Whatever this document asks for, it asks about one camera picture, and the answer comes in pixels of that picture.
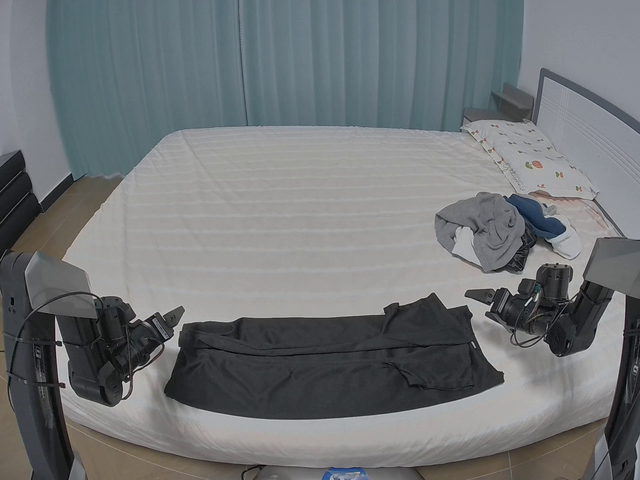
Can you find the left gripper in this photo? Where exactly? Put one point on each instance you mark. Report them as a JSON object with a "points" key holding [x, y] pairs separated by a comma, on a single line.
{"points": [[145, 343]]}

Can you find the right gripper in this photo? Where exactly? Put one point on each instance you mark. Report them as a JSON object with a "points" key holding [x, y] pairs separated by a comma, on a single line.
{"points": [[522, 315]]}

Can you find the black T-shirt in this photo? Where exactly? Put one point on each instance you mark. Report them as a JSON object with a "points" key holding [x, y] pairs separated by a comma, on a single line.
{"points": [[325, 368]]}

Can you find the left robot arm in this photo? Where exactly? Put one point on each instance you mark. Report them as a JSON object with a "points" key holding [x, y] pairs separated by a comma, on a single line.
{"points": [[85, 368]]}

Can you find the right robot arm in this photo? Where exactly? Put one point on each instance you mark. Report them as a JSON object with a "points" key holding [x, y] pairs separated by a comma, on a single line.
{"points": [[575, 328]]}

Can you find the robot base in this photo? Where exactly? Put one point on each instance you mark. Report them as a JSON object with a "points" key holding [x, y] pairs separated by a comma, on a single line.
{"points": [[345, 474]]}

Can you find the pile of clothes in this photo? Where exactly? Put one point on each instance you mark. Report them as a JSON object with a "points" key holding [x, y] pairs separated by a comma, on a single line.
{"points": [[490, 228]]}

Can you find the white printed pillow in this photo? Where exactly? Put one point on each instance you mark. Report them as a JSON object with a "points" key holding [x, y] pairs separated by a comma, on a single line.
{"points": [[530, 153]]}

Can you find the bed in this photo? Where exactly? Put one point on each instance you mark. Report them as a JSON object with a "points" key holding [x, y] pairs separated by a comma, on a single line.
{"points": [[300, 218]]}

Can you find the black chest of drawers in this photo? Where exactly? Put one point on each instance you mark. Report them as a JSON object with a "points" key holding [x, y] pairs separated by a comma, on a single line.
{"points": [[17, 203]]}

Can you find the grey bedside table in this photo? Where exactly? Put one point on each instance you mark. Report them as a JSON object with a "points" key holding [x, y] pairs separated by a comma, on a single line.
{"points": [[510, 99]]}

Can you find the blue-green curtain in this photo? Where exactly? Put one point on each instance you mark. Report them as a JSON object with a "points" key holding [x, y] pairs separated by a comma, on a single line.
{"points": [[300, 43]]}

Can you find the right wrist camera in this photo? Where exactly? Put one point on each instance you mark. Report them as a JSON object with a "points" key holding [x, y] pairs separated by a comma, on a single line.
{"points": [[527, 289]]}

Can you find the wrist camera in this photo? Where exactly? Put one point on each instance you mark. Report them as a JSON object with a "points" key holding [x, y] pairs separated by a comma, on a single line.
{"points": [[527, 289], [126, 314]]}

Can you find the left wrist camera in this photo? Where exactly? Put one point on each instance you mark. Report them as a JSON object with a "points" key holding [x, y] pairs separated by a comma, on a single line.
{"points": [[126, 314]]}

